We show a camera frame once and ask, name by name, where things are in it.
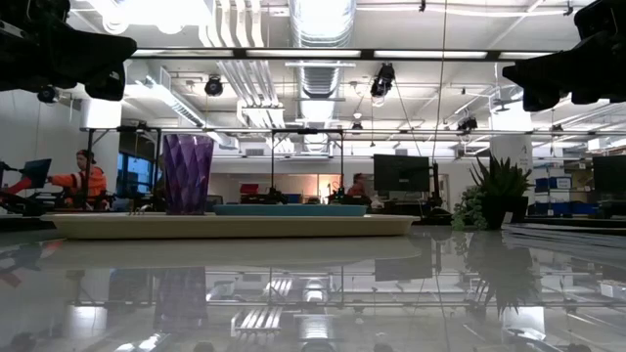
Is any black aluminium rig frame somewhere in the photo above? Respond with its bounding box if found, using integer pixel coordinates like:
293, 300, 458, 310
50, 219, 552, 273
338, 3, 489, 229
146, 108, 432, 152
129, 46, 559, 64

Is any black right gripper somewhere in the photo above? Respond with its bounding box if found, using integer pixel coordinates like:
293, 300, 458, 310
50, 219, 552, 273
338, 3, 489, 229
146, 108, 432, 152
502, 19, 626, 112

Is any shelf with blue bins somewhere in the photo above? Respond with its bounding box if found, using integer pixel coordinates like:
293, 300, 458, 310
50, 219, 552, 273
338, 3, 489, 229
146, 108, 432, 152
534, 175, 599, 216

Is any purple faceted plastic cup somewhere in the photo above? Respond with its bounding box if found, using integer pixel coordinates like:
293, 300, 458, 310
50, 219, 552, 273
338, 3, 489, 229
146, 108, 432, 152
161, 134, 215, 216

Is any large black monitor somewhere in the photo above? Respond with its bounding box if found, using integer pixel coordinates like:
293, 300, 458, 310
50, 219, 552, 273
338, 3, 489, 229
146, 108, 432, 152
373, 154, 431, 193
592, 154, 626, 195

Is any blue lit screen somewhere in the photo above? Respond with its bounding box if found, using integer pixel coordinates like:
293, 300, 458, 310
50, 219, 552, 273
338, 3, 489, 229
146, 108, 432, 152
115, 151, 157, 197

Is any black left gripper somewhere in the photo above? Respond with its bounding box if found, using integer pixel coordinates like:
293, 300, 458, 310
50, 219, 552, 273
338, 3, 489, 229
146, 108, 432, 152
0, 19, 138, 102

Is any background black rig frame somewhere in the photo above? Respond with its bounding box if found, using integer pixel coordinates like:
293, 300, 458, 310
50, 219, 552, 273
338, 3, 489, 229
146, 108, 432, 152
80, 125, 162, 211
270, 127, 345, 204

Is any small tilted monitor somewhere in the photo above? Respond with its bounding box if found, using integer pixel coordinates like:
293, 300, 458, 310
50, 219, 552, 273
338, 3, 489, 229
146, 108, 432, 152
19, 157, 53, 191

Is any blue plate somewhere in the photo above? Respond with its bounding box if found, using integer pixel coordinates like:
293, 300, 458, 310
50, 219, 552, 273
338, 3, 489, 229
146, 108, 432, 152
212, 203, 369, 218

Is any silver ventilation duct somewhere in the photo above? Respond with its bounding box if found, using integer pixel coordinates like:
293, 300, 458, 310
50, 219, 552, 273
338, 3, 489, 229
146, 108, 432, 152
288, 0, 358, 102

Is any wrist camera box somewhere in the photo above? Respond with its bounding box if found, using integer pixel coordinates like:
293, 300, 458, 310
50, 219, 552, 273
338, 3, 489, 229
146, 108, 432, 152
574, 0, 626, 38
0, 0, 72, 23

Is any person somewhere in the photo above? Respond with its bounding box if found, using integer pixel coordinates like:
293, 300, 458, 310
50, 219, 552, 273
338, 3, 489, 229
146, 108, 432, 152
47, 149, 109, 211
345, 172, 373, 199

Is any beige plastic tray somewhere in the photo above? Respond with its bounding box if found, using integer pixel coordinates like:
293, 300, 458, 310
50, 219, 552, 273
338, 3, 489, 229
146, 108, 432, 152
41, 212, 421, 240

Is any potted succulent plant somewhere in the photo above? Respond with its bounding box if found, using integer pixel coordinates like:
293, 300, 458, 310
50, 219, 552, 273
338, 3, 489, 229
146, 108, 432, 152
450, 154, 535, 232

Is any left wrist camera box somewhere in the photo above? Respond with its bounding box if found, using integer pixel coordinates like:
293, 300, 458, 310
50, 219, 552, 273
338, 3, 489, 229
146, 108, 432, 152
0, 0, 72, 23

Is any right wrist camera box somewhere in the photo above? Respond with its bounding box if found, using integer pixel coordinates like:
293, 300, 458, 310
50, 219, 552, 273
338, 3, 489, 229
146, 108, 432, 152
574, 0, 626, 38

